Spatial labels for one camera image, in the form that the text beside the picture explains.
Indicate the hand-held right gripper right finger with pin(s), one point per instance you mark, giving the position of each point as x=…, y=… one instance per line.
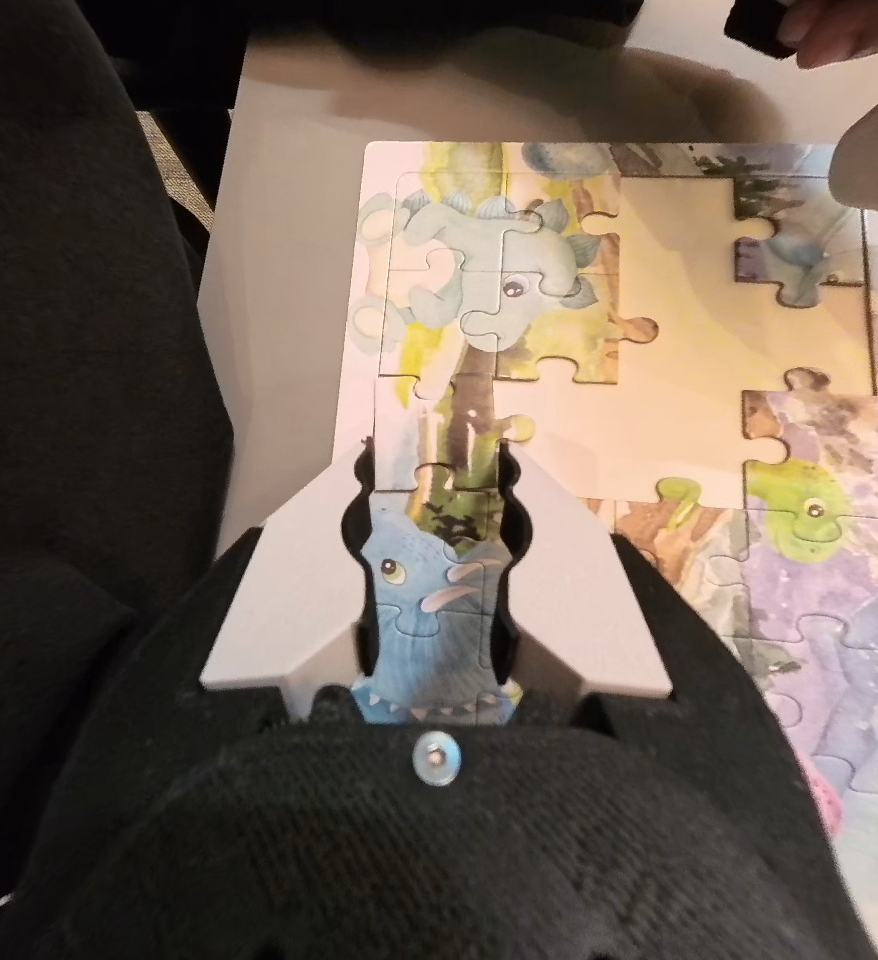
x=581, y=600

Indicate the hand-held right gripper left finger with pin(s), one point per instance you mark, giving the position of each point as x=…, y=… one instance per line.
x=281, y=592

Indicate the dinosaur jigsaw puzzle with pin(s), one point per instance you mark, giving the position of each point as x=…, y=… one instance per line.
x=559, y=315

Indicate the person's left hand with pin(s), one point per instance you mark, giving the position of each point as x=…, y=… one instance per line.
x=851, y=26

